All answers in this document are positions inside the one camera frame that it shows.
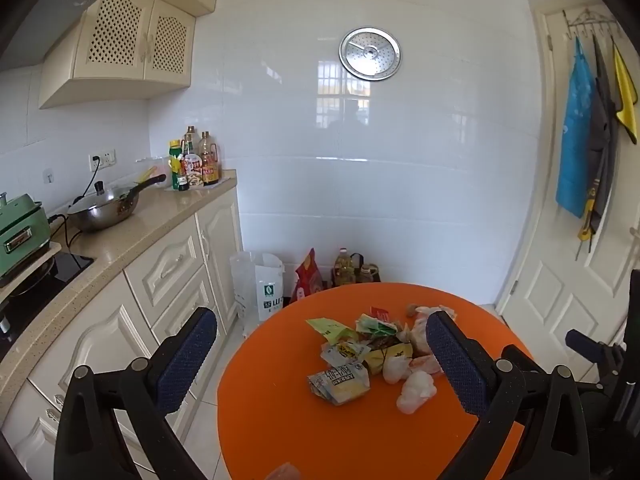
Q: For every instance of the blue apron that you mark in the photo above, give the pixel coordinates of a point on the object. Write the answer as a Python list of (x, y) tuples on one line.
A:
[(575, 135)]

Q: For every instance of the light green plastic wrapper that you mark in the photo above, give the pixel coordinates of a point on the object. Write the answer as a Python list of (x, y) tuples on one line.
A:
[(375, 325)]

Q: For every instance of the round metal steamer plate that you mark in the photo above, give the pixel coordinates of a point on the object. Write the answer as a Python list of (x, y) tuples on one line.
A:
[(370, 53)]

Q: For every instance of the white wall socket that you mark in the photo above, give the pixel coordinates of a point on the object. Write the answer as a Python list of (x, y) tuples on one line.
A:
[(102, 159)]

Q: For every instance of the red rice bag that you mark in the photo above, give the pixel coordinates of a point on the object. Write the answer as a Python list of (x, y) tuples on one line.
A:
[(307, 277)]

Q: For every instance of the red sauce sachet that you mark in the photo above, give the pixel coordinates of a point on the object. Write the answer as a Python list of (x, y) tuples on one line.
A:
[(380, 312)]

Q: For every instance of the white plastic bag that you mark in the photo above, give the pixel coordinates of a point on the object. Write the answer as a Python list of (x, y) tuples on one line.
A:
[(265, 290)]

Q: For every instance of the black induction cooktop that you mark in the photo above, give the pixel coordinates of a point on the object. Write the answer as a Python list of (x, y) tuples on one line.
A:
[(30, 290)]

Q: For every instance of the orange pink wrapper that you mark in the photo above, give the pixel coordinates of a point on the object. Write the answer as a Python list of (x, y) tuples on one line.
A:
[(425, 362)]

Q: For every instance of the yellow cooking oil bottle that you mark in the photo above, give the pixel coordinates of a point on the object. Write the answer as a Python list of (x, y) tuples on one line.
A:
[(344, 270)]

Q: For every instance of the clear plastic bag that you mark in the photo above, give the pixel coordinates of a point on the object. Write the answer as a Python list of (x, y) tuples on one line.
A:
[(419, 332)]

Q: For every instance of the amber oil bottle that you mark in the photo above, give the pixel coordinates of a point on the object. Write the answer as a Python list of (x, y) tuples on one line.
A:
[(210, 160)]

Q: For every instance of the green electric cooker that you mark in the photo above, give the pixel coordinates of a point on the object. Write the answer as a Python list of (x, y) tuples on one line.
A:
[(20, 240)]

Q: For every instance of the yellow cloth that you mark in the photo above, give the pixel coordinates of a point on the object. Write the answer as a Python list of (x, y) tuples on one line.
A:
[(627, 95)]

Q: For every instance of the white crumpled tissue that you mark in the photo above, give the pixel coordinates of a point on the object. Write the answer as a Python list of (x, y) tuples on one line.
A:
[(415, 392), (395, 370)]

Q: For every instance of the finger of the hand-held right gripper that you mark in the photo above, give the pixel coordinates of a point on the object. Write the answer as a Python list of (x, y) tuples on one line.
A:
[(586, 343)]

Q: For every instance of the cream lattice door wall cabinet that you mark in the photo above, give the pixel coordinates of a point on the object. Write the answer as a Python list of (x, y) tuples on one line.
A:
[(120, 30)]

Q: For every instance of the white yellow biscuit packet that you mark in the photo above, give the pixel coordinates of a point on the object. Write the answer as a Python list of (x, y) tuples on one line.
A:
[(340, 385)]

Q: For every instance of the red label seasoning packet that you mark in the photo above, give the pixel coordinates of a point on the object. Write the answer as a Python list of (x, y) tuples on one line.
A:
[(193, 171)]

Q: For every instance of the yellow white snack packet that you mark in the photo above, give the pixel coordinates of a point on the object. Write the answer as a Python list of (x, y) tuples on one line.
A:
[(345, 352)]

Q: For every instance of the metal door hook rack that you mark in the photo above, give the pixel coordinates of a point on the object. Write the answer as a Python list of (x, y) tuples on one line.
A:
[(592, 22)]

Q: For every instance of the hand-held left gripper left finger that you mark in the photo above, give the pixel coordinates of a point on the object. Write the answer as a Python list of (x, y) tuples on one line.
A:
[(187, 360)]

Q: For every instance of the cream kitchen base cabinet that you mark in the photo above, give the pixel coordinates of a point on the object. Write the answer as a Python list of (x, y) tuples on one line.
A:
[(165, 270)]

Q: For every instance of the tall clear oil bottle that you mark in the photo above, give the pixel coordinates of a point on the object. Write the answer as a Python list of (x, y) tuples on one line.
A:
[(190, 140)]

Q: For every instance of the grey range hood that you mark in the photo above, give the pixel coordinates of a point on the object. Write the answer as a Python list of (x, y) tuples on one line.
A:
[(45, 25)]

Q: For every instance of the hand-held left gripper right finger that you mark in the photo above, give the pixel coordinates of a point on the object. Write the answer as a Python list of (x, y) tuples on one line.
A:
[(457, 365)]

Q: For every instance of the steel wok with lid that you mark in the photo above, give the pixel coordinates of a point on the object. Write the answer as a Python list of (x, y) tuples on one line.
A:
[(102, 210)]

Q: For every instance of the white panel door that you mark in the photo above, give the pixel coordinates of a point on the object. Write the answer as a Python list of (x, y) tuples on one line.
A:
[(550, 285)]

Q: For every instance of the green snack wrapper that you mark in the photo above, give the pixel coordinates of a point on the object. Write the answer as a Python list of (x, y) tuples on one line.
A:
[(327, 329)]

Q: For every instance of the dark soy sauce bottle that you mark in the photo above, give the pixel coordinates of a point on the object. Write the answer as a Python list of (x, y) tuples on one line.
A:
[(184, 182)]

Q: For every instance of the green yellow bottle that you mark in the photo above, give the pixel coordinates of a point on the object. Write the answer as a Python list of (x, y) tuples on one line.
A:
[(176, 167)]

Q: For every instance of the grey apron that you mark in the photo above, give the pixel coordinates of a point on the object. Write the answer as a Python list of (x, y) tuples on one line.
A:
[(600, 160)]

